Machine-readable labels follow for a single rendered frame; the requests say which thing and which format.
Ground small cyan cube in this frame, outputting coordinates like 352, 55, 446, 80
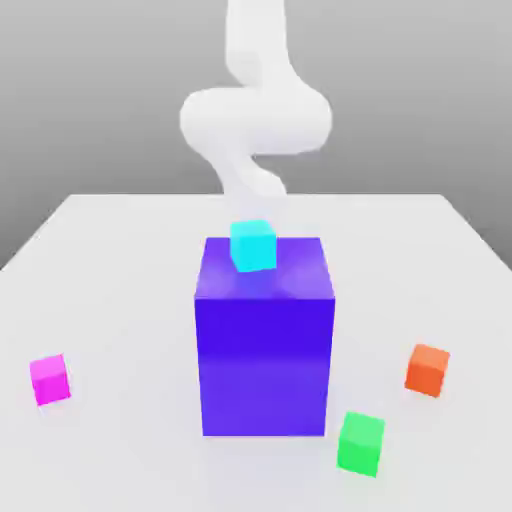
229, 218, 278, 274

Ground small orange cube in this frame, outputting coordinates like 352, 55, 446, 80
403, 343, 452, 399

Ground small green cube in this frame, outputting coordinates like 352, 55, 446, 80
335, 410, 386, 479

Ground small magenta cube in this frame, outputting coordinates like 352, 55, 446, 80
28, 353, 72, 407

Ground large purple box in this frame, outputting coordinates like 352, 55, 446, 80
193, 236, 336, 438

